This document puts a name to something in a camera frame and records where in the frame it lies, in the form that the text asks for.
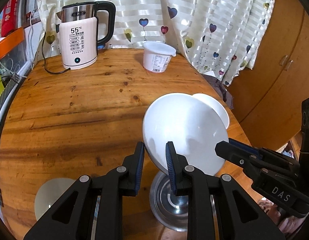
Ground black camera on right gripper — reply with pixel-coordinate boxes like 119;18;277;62
299;98;309;171

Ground small white bowl blue stripe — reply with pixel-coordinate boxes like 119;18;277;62
192;93;230;129

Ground white plastic tub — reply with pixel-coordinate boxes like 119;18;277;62
143;41;176;73

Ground dark striped cloth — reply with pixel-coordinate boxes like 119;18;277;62
202;74;234;109

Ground red snack package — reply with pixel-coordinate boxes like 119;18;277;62
1;0;20;37

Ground grey plate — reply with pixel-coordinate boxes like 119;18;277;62
34;178;75;220

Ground wooden cabinet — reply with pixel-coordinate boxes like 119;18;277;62
229;0;309;150

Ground chevron pattern tray box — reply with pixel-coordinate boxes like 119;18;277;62
0;73;21;111

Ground heart pattern curtain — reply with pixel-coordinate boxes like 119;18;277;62
37;0;275;85

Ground orange lid storage box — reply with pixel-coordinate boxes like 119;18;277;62
0;27;27;76

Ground large white bowl blue stripe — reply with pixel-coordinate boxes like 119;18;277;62
143;93;229;176

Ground white electric kettle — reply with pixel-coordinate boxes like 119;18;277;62
59;1;116;70

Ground person's right hand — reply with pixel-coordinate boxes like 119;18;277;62
258;198;302;234

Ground black kettle power cord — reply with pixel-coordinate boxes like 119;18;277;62
41;31;71;75

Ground stainless steel bowl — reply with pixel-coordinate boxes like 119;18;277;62
149;171;216;233

